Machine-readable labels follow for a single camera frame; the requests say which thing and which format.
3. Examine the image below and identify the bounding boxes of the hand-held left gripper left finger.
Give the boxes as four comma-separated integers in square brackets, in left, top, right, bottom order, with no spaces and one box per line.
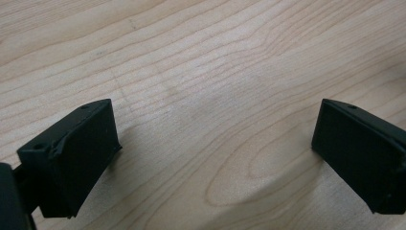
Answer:
[16,98,123,219]

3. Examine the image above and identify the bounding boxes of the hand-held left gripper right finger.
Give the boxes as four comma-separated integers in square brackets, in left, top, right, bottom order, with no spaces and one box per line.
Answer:
[310,98,406,216]

